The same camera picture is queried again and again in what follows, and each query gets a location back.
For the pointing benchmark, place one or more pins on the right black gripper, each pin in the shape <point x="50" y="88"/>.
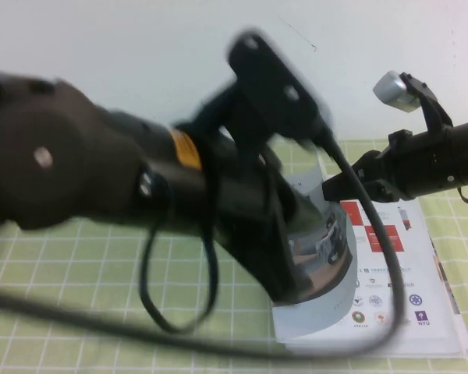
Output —
<point x="394" y="167"/>

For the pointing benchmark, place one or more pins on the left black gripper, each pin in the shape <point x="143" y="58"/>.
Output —
<point x="242" y="195"/>

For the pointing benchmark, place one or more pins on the AgileX robot brochure book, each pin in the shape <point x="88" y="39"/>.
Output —
<point x="394" y="272"/>

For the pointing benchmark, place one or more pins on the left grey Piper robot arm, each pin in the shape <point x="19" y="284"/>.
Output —
<point x="62" y="156"/>

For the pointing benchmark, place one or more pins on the right dark robot arm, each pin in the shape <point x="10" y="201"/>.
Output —
<point x="448" y="159"/>

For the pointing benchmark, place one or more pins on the green checkered tablecloth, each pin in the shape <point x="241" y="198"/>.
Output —
<point x="82" y="272"/>

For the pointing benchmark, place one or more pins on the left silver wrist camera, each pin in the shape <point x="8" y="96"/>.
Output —
<point x="269" y="89"/>

